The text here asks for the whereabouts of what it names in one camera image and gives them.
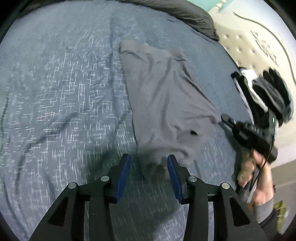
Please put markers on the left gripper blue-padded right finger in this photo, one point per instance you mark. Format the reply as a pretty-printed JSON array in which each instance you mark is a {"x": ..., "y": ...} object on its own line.
[{"x": 232, "y": 219}]

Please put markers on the grey sleeve right forearm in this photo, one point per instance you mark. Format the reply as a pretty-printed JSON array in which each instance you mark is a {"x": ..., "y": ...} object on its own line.
[{"x": 263, "y": 206}]

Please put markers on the grey garment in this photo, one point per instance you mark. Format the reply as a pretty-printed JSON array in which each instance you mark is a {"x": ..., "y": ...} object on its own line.
[{"x": 171, "y": 115}]

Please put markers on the black white clothes pile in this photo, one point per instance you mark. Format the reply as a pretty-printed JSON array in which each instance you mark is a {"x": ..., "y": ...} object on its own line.
[{"x": 264, "y": 95}]

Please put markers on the cream tufted headboard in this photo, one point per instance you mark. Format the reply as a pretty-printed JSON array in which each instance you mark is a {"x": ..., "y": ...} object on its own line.
[{"x": 252, "y": 45}]

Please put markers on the dark grey rolled duvet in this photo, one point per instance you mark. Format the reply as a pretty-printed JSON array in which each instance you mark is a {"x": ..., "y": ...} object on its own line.
[{"x": 192, "y": 15}]

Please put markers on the clutter on floor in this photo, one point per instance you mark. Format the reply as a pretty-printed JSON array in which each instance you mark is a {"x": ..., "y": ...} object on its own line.
[{"x": 281, "y": 214}]

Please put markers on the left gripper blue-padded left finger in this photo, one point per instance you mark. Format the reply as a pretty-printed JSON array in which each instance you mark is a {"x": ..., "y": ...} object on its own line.
[{"x": 65, "y": 218}]

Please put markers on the person's right hand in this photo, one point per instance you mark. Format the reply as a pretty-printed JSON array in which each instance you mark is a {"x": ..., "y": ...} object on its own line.
[{"x": 254, "y": 168}]

